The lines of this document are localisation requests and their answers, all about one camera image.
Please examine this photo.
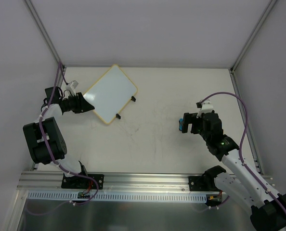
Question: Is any white slotted cable duct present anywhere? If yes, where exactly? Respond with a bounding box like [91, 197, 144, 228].
[27, 191, 207, 204]

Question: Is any blue whiteboard eraser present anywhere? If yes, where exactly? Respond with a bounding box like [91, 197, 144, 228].
[179, 118, 184, 133]

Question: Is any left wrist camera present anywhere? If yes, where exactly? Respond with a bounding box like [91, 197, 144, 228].
[65, 80, 78, 95]

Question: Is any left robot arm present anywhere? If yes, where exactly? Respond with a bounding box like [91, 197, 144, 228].
[23, 87, 99, 191]

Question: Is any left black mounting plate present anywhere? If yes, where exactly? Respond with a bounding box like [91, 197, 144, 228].
[61, 174, 104, 190]

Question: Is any aluminium frame post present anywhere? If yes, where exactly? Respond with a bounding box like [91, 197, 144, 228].
[24, 0, 66, 71]
[230, 0, 278, 73]

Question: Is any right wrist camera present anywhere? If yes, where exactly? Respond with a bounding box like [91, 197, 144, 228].
[196, 100, 213, 118]

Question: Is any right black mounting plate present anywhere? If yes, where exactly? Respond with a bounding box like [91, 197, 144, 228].
[188, 175, 211, 192]

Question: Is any left aluminium frame post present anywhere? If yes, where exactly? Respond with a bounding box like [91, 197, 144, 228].
[24, 0, 66, 71]

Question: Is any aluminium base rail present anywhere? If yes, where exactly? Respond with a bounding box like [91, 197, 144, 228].
[16, 170, 276, 195]

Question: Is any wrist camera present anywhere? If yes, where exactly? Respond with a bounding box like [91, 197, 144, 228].
[65, 80, 78, 95]
[196, 100, 213, 118]

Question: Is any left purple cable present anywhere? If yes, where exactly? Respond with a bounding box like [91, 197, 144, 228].
[24, 61, 99, 215]

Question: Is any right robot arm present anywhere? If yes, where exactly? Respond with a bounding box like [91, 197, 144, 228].
[179, 111, 286, 231]

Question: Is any right aluminium frame post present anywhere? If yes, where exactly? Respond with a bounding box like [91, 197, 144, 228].
[230, 0, 278, 73]

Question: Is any yellow framed whiteboard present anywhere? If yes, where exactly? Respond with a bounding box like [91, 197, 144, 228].
[83, 64, 138, 125]

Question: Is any black mounting plate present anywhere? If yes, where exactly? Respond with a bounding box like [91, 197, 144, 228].
[61, 174, 104, 190]
[188, 175, 211, 192]

